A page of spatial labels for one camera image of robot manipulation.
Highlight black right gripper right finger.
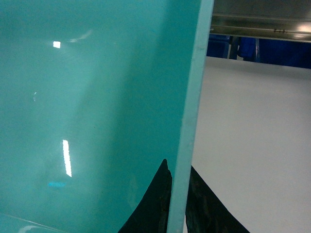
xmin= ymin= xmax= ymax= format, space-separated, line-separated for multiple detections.
xmin=185 ymin=167 xmax=249 ymax=233

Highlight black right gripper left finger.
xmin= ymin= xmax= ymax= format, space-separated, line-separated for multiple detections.
xmin=119 ymin=159 xmax=173 ymax=233

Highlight teal plastic bin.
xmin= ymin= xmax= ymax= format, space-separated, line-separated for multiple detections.
xmin=0 ymin=0 xmax=214 ymax=233

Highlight blue bins under rail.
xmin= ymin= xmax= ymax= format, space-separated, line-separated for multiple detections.
xmin=207 ymin=34 xmax=311 ymax=69

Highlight stainless steel shelf rail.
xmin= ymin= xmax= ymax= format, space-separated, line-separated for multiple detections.
xmin=211 ymin=0 xmax=311 ymax=43

